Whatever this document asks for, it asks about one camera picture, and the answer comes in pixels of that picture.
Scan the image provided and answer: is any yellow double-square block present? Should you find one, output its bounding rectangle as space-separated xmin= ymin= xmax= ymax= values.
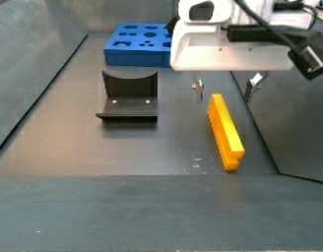
xmin=207 ymin=94 xmax=244 ymax=171

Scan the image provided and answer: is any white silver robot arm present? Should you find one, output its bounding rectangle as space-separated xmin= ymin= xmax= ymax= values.
xmin=166 ymin=0 xmax=323 ymax=95

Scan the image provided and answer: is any blue shape-sorting board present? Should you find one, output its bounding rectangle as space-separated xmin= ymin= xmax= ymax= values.
xmin=104 ymin=23 xmax=170 ymax=67

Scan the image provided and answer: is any black camera cable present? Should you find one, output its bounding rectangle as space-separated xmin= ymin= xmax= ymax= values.
xmin=233 ymin=0 xmax=323 ymax=53

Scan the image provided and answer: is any black curved stand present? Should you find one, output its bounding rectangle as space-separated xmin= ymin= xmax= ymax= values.
xmin=96 ymin=71 xmax=158 ymax=122

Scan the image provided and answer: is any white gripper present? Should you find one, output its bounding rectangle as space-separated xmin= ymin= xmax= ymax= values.
xmin=168 ymin=0 xmax=316 ymax=104

